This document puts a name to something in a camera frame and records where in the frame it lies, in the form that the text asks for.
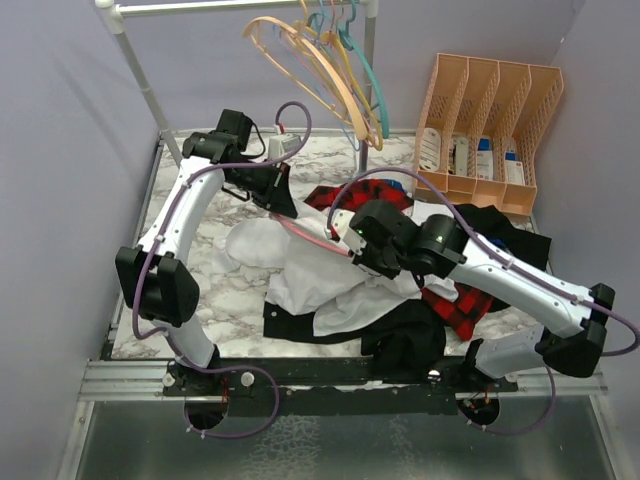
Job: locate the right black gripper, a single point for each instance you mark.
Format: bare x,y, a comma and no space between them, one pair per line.
365,258

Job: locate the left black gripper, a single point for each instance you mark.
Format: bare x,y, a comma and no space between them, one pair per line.
278,196

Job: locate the white shirt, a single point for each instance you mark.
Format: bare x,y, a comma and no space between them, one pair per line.
308,279

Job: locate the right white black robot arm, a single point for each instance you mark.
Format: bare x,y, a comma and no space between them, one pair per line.
571,320

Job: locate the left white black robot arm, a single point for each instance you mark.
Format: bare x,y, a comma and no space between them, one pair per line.
155,282

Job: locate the red black plaid shirt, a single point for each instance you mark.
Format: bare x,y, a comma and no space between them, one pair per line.
469,304

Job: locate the yellow hanger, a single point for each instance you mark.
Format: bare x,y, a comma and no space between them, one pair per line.
360,90

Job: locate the cream orange hanger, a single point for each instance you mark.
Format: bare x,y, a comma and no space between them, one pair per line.
259,32

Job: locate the teal hanger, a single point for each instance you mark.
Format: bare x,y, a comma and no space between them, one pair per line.
373,104

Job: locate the black garment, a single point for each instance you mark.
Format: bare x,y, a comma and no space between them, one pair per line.
527,246
409,338

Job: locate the white remote in organizer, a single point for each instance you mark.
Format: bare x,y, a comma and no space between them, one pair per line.
430,150

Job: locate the white blue red box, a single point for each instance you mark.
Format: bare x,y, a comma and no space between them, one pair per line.
514,169

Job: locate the peach plastic file organizer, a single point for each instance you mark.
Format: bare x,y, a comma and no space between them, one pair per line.
479,97

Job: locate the white metal clothes rack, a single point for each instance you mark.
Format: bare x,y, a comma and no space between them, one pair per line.
190,61

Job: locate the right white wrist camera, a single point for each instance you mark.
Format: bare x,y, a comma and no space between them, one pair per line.
342,236

